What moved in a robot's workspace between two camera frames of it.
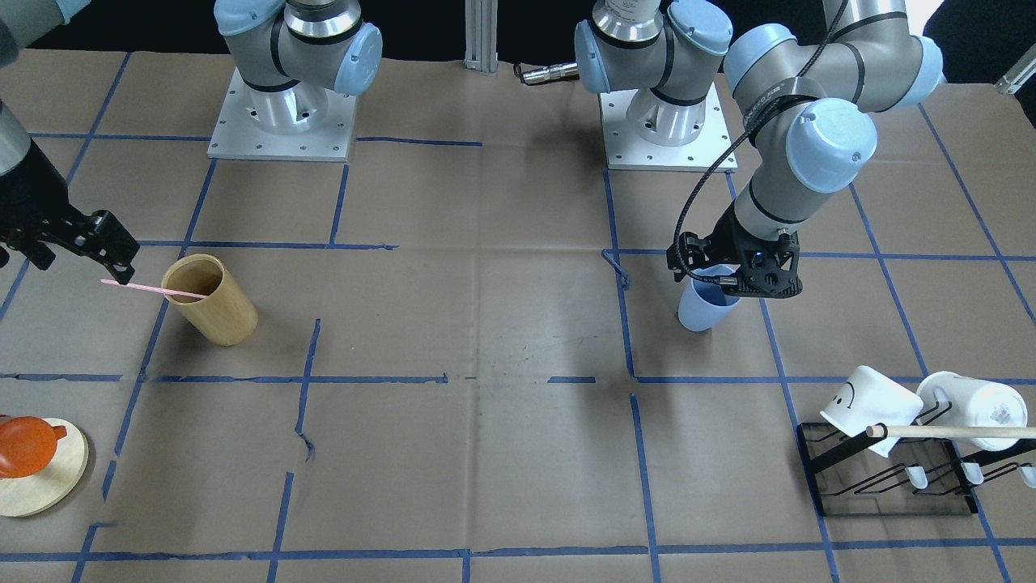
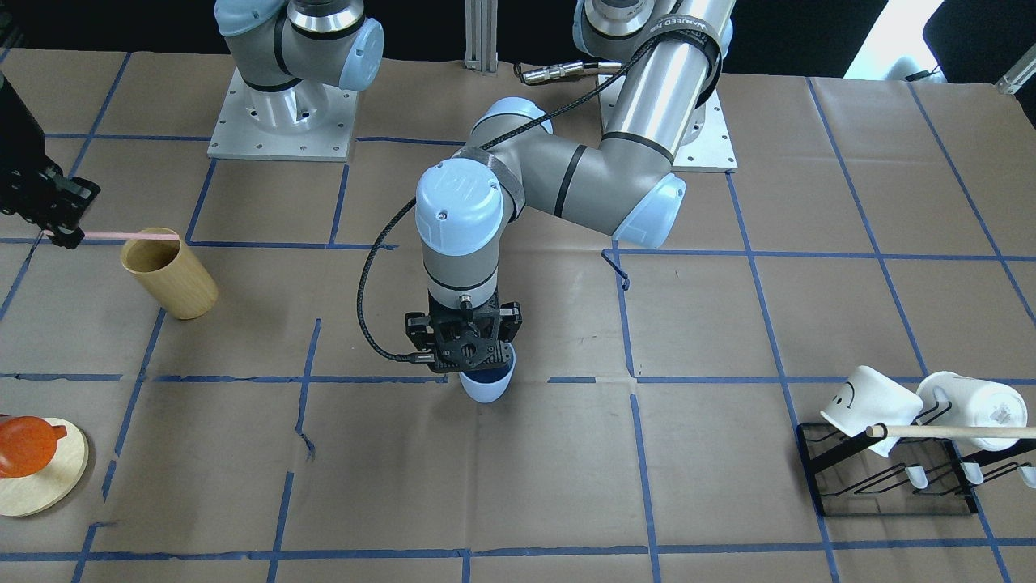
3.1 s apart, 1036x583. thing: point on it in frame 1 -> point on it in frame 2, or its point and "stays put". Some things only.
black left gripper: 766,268 -> 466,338
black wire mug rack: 855,475 stays put
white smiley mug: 869,397 stays put
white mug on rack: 974,402 stays put
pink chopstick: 156,289 -> 116,236
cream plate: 53,485 stays put
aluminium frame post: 481,34 stays put
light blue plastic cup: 703,303 -> 487,385
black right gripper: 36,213 -> 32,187
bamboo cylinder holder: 227,317 -> 163,268
